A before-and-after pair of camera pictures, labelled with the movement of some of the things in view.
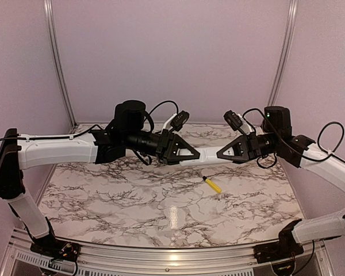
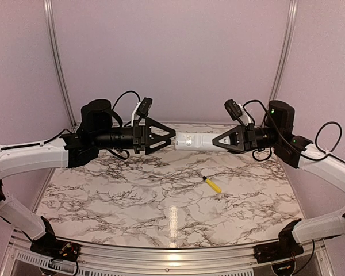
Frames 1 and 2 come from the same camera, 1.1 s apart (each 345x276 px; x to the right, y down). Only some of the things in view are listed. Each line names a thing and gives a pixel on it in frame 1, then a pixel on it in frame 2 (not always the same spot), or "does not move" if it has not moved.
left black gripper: [168, 148] to [142, 134]
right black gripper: [246, 148] to [243, 138]
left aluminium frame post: [50, 22] does not move
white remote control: [207, 156] to [196, 141]
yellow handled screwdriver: [215, 187] does not move
